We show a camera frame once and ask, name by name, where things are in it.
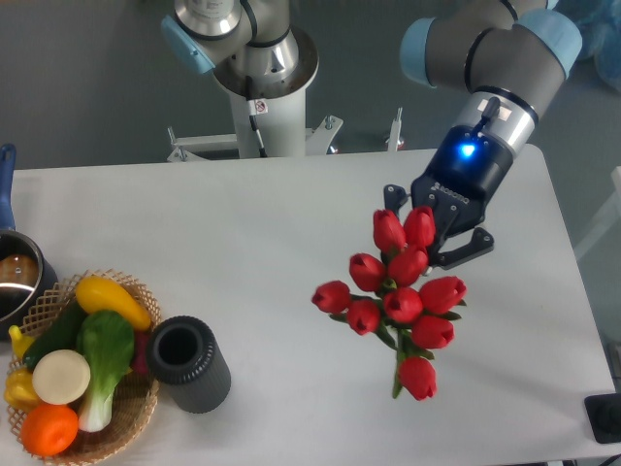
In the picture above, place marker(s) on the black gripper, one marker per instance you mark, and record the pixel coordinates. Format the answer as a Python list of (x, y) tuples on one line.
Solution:
[(457, 184)]

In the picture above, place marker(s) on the red tulip bouquet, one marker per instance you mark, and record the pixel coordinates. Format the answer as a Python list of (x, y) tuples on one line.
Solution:
[(412, 322)]

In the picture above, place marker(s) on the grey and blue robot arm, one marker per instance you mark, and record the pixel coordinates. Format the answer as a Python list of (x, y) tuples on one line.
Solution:
[(510, 56)]

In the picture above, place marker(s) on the dark grey ribbed vase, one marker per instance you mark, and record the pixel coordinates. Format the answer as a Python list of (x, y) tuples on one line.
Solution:
[(183, 354)]

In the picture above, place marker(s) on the black device at table edge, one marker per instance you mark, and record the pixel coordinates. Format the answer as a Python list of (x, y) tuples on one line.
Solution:
[(603, 412)]

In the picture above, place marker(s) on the blue plastic bag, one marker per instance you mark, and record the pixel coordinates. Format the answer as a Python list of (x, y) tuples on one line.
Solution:
[(599, 24)]

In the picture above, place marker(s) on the red fruit in basket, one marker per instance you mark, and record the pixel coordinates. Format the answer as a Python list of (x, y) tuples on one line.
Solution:
[(139, 360)]

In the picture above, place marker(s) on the green bok choy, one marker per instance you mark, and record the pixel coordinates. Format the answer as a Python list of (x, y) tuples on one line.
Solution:
[(106, 341)]

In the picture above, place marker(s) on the yellow squash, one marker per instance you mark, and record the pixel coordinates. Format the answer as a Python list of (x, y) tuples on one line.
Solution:
[(95, 294)]

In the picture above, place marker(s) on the woven wicker basket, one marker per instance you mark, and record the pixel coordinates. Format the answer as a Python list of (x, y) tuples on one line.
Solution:
[(135, 397)]

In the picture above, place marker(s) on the dark green cucumber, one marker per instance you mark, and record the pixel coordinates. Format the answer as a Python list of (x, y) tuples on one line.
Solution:
[(60, 335)]

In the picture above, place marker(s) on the yellow banana tip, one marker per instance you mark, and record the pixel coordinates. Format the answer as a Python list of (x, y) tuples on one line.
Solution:
[(19, 341)]

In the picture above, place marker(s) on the orange fruit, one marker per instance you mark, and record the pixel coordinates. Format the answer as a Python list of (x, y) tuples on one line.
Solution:
[(49, 429)]

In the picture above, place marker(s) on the yellow bell pepper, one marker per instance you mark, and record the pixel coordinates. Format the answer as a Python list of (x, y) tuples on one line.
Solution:
[(19, 391)]

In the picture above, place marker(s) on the white frame at right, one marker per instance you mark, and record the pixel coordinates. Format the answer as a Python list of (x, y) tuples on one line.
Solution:
[(601, 221)]

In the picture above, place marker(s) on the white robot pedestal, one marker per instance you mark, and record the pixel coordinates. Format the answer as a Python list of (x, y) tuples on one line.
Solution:
[(267, 90)]

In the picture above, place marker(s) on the blue handled saucepan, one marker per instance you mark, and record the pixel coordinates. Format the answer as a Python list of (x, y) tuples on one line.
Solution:
[(25, 273)]

